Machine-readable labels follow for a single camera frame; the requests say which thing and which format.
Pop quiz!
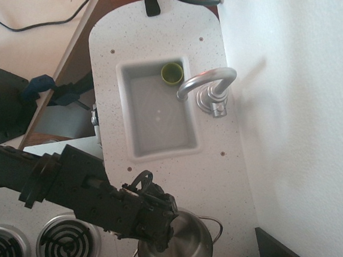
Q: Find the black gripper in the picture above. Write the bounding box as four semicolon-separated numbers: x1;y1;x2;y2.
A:
117;170;178;253

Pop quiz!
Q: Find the stainless steel pot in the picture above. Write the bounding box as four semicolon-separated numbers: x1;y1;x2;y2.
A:
132;208;223;257

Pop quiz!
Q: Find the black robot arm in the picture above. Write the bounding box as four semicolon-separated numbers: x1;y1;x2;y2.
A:
0;146;178;252

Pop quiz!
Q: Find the right stove burner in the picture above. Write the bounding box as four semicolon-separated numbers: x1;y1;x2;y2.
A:
35;213;102;257

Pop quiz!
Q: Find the grey toy sink basin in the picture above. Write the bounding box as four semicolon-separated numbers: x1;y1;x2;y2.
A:
116;56;202;162

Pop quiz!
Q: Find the silver toy faucet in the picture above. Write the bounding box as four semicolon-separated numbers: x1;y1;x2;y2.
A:
176;67;237;118

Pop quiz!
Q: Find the green plastic cup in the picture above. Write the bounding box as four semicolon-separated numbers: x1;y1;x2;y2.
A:
160;62;184;86

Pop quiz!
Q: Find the blue clamp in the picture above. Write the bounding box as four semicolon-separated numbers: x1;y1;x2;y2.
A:
19;75;80;106

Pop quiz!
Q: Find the black floor cable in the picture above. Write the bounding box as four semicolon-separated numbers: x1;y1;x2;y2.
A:
0;0;107;40

